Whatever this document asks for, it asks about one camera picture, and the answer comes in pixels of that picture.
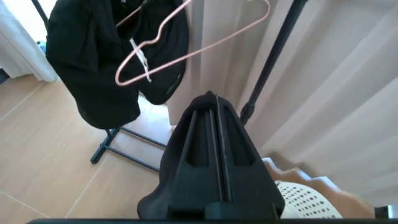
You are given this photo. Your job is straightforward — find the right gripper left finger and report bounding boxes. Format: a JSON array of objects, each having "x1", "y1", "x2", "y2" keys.
[{"x1": 167, "y1": 98, "x2": 224, "y2": 219}]

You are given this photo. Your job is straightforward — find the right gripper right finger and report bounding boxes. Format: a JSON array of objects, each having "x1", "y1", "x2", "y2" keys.
[{"x1": 216, "y1": 95, "x2": 285, "y2": 219}]

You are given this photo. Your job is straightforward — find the black garment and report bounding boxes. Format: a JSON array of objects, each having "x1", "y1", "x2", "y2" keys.
[{"x1": 137, "y1": 90, "x2": 243, "y2": 220}]

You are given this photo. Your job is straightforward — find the black shorts with white cords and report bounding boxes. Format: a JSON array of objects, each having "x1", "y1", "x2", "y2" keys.
[{"x1": 45, "y1": 0, "x2": 190, "y2": 130}]

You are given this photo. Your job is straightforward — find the white laundry basket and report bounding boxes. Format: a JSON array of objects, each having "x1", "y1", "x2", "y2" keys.
[{"x1": 275, "y1": 180, "x2": 343, "y2": 220}]

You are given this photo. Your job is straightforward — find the black clothes rack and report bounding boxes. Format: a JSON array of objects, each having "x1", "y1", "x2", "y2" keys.
[{"x1": 30, "y1": 0, "x2": 308, "y2": 173}]

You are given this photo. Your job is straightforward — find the beige curtain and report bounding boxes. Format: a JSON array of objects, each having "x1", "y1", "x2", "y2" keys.
[{"x1": 166, "y1": 0, "x2": 398, "y2": 208}]

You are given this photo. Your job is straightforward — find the white curtain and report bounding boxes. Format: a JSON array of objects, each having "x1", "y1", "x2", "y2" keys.
[{"x1": 0, "y1": 0, "x2": 59, "y2": 83}]

